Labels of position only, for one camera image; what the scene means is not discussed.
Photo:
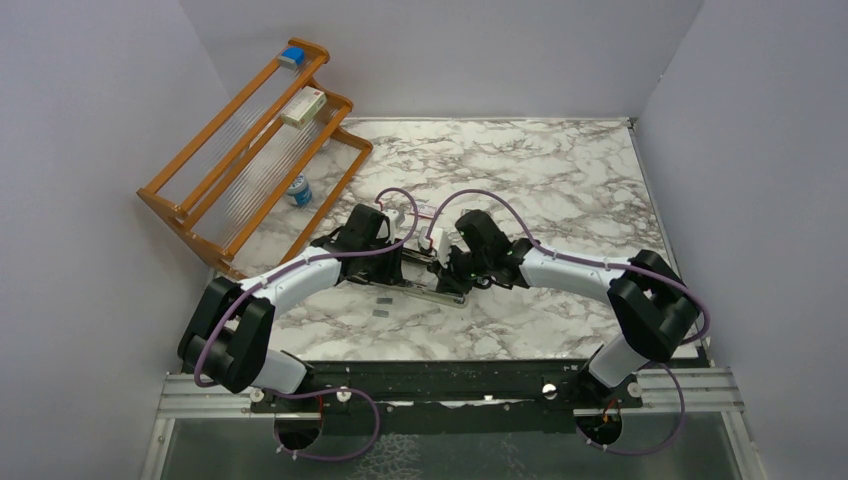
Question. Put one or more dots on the black stapler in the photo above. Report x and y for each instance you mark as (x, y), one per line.
(416, 257)

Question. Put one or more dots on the blue white jar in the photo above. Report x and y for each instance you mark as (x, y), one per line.
(299, 193)

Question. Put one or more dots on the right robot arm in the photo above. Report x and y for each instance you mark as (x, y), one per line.
(648, 299)

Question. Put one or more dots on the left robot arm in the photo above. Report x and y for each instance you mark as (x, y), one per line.
(227, 338)

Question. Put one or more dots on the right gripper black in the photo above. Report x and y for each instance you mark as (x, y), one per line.
(446, 278)

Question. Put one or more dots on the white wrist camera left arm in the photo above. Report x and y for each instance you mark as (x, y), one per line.
(395, 219)

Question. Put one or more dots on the red white staple box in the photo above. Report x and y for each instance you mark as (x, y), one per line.
(426, 211)

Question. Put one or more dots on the white red box on shelf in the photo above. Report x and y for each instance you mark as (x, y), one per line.
(302, 107)

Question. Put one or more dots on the orange wooden shelf rack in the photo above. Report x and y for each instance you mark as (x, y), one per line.
(216, 192)

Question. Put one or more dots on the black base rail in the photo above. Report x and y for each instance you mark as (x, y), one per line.
(444, 397)

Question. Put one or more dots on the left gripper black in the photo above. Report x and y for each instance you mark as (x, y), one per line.
(391, 272)

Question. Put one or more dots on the blue grey eraser block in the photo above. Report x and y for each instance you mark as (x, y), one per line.
(291, 58)

